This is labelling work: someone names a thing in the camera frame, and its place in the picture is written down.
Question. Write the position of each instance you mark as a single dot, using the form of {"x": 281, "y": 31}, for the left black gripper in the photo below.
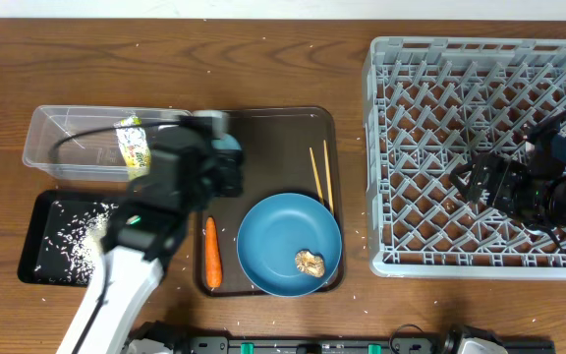
{"x": 231, "y": 164}

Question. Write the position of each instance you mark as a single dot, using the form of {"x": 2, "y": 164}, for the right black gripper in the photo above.
{"x": 510, "y": 174}

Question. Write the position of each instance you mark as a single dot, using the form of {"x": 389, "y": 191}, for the light blue rice bowl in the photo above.
{"x": 226, "y": 142}

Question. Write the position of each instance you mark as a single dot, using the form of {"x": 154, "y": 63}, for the blue plate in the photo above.
{"x": 275, "y": 230}

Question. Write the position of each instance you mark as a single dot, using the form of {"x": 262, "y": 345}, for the wooden chopstick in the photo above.
{"x": 328, "y": 177}
{"x": 316, "y": 176}

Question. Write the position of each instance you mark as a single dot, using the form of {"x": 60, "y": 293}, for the orange carrot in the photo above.
{"x": 213, "y": 266}

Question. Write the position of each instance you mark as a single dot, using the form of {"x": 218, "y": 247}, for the green yellow snack wrapper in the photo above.
{"x": 133, "y": 146}

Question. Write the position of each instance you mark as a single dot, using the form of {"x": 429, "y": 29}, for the brown food scrap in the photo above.
{"x": 310, "y": 264}

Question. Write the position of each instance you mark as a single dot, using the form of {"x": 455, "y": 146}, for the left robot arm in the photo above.
{"x": 189, "y": 167}

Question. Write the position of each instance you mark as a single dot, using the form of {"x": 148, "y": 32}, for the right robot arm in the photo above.
{"x": 548, "y": 166}

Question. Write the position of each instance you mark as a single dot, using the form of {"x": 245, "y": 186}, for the grey dishwasher rack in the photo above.
{"x": 432, "y": 104}

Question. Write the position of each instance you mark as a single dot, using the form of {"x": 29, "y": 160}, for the brown serving tray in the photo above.
{"x": 275, "y": 142}

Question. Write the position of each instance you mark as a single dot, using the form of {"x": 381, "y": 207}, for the pile of white rice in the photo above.
{"x": 68, "y": 244}

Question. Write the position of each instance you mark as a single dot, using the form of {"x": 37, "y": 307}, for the clear plastic bin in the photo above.
{"x": 53, "y": 144}

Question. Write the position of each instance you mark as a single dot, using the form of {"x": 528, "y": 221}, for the black plastic tray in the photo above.
{"x": 38, "y": 221}

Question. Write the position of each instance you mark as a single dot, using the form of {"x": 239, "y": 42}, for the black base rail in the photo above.
{"x": 224, "y": 345}

